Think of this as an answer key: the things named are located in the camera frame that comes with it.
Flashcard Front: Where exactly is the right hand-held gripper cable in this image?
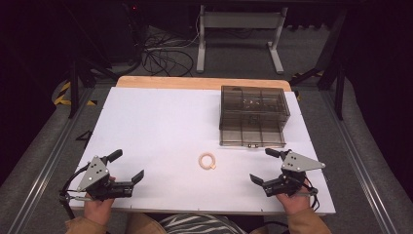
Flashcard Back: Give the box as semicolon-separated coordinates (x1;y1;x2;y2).
303;176;321;213

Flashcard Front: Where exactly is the person's tan trouser leg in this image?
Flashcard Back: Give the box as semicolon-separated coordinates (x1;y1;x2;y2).
124;212;168;234

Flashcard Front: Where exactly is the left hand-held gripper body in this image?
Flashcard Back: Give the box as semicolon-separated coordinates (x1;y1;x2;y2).
77;155;134;201

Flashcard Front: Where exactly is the person's striped clothing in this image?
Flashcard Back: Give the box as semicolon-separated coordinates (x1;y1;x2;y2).
158;213;248;234

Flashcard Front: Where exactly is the left hand-held gripper cable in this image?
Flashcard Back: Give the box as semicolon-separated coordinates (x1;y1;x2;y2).
58;163;91;220

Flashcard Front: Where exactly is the person's right hand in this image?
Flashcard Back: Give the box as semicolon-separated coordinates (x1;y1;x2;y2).
276;183;312;216

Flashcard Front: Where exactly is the smoky clear plastic drawer box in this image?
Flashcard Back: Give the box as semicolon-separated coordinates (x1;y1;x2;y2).
219;85;291;133

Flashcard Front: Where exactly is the white metal stand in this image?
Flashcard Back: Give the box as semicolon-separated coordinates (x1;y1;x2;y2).
195;4;289;75

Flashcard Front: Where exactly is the yellow black hazard tape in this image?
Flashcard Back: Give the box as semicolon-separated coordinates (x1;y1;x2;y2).
53;81;98;107

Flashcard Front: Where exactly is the metal floor rail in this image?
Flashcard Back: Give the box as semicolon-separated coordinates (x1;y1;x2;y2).
319;89;398;234
6;87;95;234

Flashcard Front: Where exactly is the bundle of black floor cables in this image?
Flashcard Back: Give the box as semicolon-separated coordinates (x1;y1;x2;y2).
139;25;200;78

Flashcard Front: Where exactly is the white board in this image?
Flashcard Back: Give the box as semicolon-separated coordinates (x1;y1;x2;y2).
68;86;337;216

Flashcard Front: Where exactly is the hand-held gripper cable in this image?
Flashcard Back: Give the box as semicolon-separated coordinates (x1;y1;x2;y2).
303;176;321;213
58;163;91;220

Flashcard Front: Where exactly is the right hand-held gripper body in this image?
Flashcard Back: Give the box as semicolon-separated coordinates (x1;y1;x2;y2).
263;149;326;198

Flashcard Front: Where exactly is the black metal stand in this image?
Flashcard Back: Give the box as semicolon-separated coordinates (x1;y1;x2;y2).
289;9;350;121

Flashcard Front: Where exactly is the person's left hand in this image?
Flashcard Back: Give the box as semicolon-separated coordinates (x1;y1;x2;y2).
83;175;117;226

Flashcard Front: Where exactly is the wooden ring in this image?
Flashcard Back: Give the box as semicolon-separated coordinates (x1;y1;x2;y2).
198;152;217;171

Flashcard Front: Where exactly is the black tripod stand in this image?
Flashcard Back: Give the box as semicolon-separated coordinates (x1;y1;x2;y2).
66;3;120;119

